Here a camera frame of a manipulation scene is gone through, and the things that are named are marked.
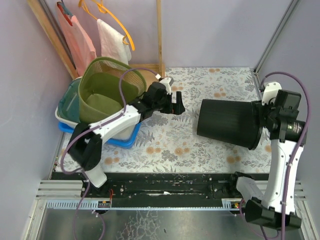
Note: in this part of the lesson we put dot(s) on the green mesh basket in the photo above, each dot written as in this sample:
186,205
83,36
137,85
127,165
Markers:
98,90

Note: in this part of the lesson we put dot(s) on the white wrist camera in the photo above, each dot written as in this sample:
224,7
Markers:
167,82
269,92

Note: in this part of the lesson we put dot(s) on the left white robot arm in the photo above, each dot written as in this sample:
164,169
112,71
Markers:
85,145

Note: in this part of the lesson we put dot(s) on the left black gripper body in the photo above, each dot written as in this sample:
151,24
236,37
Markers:
171,103

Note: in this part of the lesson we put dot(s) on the large black plastic bin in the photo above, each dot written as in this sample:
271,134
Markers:
232,122

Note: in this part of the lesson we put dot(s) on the floral table mat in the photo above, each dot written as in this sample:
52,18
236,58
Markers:
169,143

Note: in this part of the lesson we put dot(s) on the blue plastic tray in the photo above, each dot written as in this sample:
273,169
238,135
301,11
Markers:
125,144

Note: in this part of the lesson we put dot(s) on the wooden rack frame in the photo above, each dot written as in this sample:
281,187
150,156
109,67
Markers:
43,15

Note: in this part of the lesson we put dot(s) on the orange clothes hanger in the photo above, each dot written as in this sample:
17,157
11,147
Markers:
127,39

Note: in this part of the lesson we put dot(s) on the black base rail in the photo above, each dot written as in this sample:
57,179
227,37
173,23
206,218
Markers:
151,191

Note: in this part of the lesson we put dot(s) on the white hanging towel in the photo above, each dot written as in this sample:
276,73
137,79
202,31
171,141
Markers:
112,44

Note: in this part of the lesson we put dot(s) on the pink hanging towel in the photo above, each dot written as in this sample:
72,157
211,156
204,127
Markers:
78,41

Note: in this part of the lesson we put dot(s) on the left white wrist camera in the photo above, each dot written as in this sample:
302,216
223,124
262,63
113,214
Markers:
167,82

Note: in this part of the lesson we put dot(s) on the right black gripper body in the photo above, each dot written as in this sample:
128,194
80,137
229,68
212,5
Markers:
261,117

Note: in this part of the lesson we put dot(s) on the white plastic basin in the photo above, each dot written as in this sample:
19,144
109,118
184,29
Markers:
125,132

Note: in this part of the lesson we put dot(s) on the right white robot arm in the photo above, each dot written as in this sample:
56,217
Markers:
280,162

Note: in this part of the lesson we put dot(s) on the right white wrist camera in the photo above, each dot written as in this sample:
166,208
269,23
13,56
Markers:
269,92

